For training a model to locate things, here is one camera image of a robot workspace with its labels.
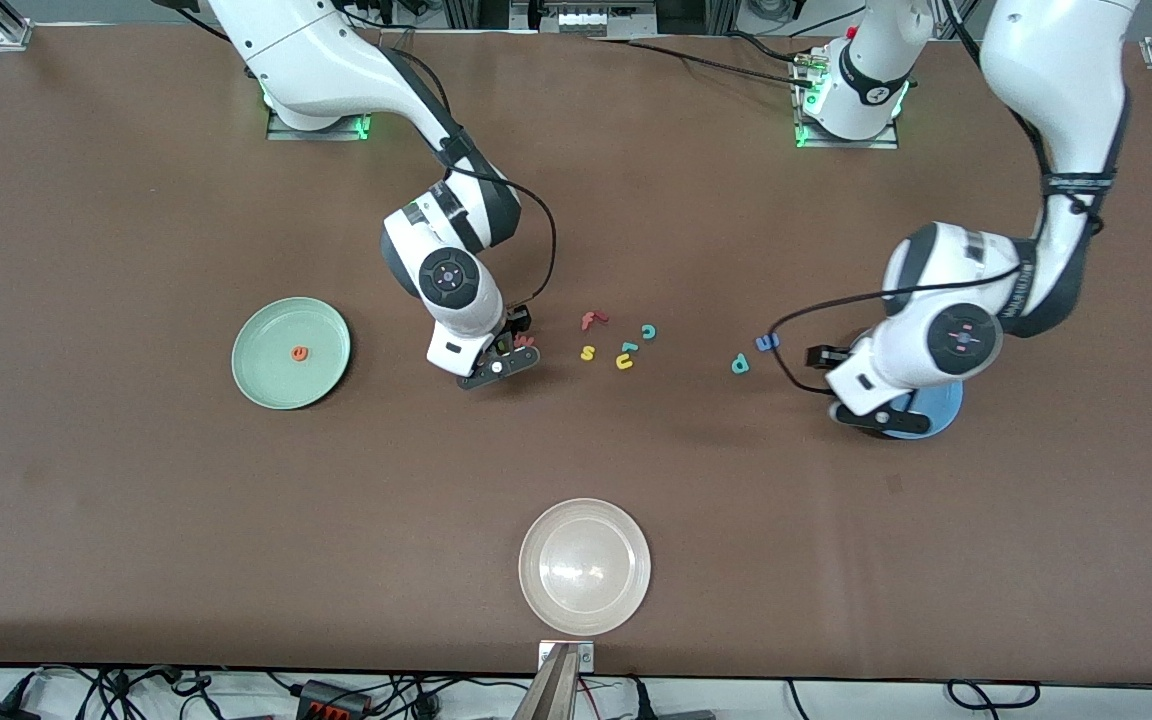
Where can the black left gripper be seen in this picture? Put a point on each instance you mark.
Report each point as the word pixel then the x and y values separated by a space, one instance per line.
pixel 820 356

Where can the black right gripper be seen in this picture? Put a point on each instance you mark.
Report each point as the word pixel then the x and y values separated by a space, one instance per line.
pixel 517 322

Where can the blue foam letter E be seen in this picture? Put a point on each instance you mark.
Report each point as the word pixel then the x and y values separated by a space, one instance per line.
pixel 774 342

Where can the teal foam letter p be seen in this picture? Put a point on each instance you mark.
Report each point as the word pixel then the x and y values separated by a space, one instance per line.
pixel 742 360

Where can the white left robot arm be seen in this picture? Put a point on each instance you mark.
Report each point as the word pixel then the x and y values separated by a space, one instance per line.
pixel 961 340

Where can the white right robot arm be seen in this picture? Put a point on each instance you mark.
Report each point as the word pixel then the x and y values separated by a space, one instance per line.
pixel 446 275

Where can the blue plate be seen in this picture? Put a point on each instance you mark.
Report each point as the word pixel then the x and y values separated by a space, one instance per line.
pixel 946 405

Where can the green plate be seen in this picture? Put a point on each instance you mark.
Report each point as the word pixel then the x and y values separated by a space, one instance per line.
pixel 276 330

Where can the white plate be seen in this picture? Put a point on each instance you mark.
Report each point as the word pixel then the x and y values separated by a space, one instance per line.
pixel 585 567

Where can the grey electronics box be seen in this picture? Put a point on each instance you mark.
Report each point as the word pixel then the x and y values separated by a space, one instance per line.
pixel 596 18

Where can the black plug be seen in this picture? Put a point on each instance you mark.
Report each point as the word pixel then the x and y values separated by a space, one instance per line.
pixel 642 705

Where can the black orange power strip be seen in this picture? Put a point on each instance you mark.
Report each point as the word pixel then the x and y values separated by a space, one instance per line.
pixel 331 700

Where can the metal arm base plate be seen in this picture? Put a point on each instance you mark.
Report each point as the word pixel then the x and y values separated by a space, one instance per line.
pixel 286 133
pixel 886 141

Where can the metal camera mount plate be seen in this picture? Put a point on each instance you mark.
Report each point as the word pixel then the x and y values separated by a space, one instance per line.
pixel 586 657

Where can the metal camera post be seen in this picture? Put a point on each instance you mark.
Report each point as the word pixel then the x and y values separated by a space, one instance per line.
pixel 551 690

